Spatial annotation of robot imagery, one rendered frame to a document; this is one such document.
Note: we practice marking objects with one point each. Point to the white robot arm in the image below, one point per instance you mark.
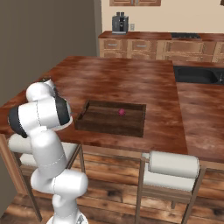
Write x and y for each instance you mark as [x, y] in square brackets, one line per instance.
[46, 151]

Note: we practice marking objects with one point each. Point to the pink radish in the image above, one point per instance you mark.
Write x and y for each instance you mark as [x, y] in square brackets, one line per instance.
[121, 112]

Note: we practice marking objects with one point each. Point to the dark wooden tray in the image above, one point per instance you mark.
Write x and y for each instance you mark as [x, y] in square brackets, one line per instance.
[108, 122]

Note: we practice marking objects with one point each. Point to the wooden base cupboards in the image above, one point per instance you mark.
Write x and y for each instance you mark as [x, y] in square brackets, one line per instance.
[151, 48]

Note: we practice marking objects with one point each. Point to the wooden stool with white cushion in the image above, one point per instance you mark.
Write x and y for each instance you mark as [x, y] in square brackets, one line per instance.
[20, 145]
[172, 166]

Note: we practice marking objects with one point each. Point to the grey coffee machine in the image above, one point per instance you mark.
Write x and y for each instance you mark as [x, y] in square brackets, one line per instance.
[120, 24]

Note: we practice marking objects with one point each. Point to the black sink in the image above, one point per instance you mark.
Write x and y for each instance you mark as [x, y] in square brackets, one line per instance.
[195, 75]

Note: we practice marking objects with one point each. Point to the black hob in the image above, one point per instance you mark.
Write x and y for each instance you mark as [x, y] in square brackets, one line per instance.
[185, 36]

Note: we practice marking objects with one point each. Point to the white wall socket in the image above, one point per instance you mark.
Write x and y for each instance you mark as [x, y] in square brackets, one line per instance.
[132, 26]

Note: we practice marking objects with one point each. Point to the wooden wall cupboard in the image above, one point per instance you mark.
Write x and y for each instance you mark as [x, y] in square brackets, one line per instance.
[134, 2]

